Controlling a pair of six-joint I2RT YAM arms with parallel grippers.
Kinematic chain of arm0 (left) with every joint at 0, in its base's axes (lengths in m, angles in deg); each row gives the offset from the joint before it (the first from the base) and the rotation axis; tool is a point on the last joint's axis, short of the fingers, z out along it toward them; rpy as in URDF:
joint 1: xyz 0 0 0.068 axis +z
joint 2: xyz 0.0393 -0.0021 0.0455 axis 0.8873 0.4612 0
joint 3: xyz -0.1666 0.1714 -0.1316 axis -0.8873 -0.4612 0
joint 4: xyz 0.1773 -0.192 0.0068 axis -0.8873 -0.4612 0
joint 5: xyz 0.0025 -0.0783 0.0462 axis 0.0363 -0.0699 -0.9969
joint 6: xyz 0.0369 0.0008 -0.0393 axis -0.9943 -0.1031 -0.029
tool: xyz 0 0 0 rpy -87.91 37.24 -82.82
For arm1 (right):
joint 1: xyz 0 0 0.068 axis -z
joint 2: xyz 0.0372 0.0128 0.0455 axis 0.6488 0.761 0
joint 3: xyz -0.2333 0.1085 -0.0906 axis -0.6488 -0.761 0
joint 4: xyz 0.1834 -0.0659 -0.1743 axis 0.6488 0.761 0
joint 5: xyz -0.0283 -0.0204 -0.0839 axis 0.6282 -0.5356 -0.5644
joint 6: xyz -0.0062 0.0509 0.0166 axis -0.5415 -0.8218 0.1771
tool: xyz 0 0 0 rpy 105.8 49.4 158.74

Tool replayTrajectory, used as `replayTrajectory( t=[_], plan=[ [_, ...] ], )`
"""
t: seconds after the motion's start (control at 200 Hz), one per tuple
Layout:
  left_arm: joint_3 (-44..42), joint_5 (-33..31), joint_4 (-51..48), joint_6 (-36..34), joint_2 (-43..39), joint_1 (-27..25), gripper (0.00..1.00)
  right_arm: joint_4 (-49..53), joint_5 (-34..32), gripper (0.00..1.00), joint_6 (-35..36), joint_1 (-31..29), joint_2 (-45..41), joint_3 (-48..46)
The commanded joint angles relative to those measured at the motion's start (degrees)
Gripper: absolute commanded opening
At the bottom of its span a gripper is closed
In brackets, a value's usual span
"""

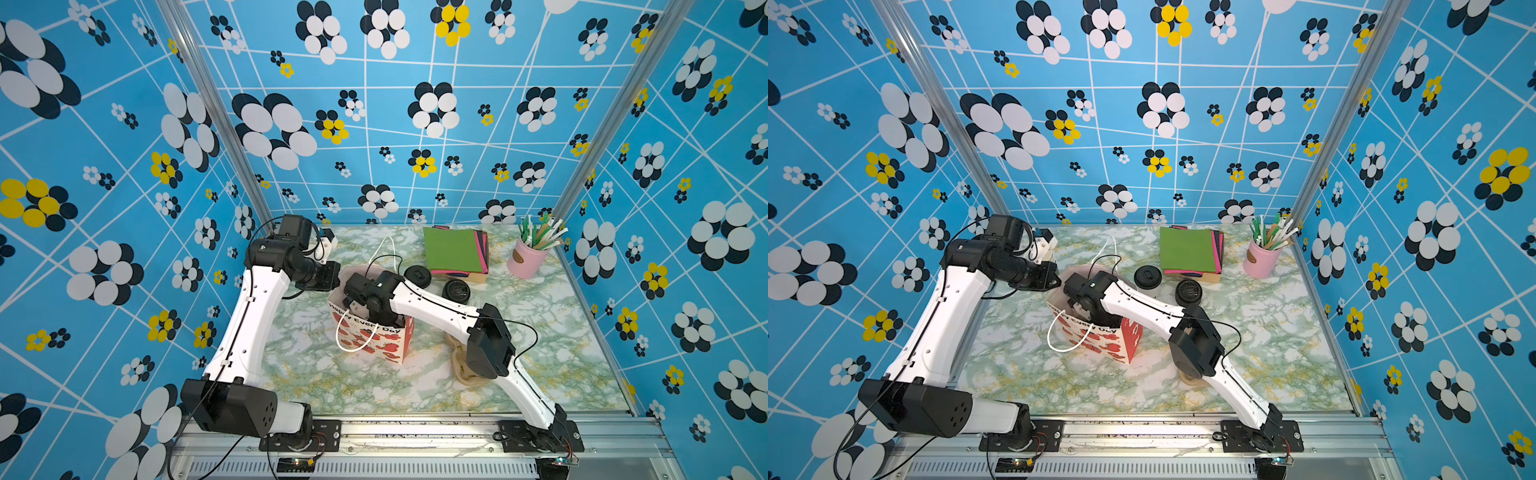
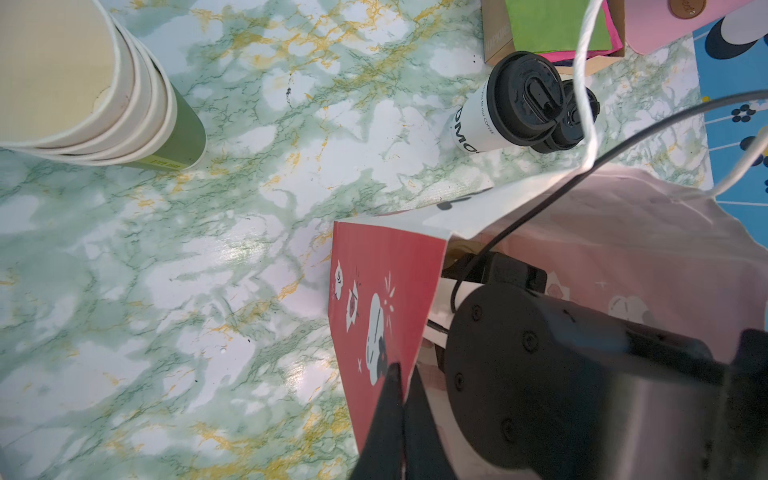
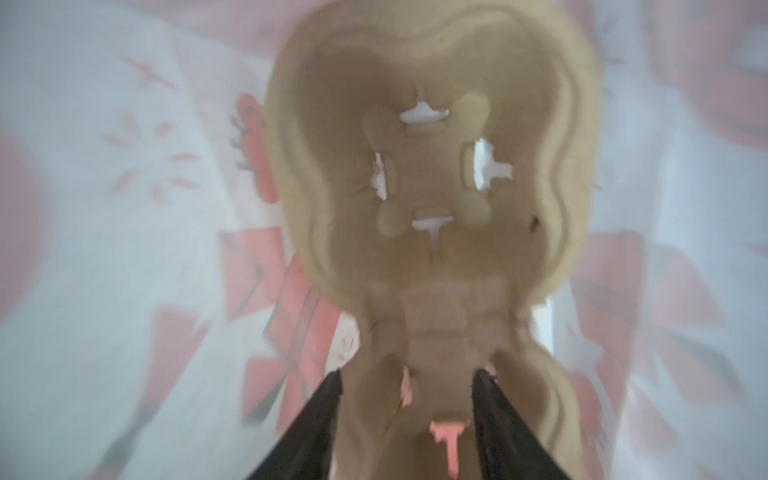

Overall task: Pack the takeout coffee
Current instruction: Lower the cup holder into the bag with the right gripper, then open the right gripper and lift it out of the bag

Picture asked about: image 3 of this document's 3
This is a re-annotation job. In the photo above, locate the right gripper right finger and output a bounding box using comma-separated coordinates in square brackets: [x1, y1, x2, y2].
[471, 369, 569, 480]

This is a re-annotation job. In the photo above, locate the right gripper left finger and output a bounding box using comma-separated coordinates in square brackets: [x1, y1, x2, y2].
[246, 369, 343, 480]

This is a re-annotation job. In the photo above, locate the red white paper bag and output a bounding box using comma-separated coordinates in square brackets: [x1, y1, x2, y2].
[1, 1, 767, 479]

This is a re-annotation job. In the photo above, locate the brown pulp cup carrier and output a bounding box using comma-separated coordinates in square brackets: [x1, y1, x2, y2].
[265, 1, 601, 479]

